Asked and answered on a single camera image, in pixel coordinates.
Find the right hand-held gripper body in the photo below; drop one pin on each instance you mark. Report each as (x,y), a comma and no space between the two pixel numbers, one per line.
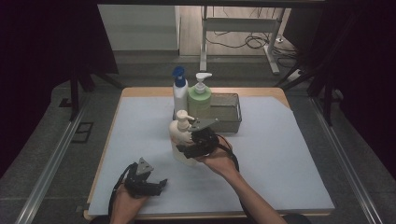
(204,138)

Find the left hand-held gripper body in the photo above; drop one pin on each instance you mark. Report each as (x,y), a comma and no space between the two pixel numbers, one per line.
(140,180)

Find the cream pump bottle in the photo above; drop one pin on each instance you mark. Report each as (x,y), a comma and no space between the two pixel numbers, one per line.
(180,137)

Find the metal mesh basket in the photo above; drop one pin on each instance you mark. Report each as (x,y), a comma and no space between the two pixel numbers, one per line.
(227,115)

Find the green pump bottle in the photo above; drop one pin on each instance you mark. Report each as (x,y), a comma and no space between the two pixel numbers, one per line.
(199,99)

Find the white spray bottle blue cap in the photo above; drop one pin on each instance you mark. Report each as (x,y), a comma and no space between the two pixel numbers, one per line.
(180,93)

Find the person's right hand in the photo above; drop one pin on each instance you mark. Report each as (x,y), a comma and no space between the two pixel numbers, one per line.
(219,158)

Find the person's left hand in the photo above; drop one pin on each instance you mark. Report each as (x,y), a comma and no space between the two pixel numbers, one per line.
(126,205)

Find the pale blue table mat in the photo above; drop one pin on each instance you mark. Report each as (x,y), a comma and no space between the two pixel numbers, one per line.
(264,155)

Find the black floor plate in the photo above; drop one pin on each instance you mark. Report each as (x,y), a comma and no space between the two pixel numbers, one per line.
(82,132)

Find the black metal stand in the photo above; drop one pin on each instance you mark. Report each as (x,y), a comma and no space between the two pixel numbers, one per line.
(327,93)
(74,93)

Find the white cabinet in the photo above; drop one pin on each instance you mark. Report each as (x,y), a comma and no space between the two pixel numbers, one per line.
(140,28)

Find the dark curtain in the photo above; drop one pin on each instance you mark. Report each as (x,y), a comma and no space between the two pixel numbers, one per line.
(40,62)
(367,77)

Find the aluminium rail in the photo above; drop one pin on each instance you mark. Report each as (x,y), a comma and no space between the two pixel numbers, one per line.
(339,155)
(53,161)

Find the white metal desk frame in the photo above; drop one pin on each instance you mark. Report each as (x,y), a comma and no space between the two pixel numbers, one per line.
(239,23)

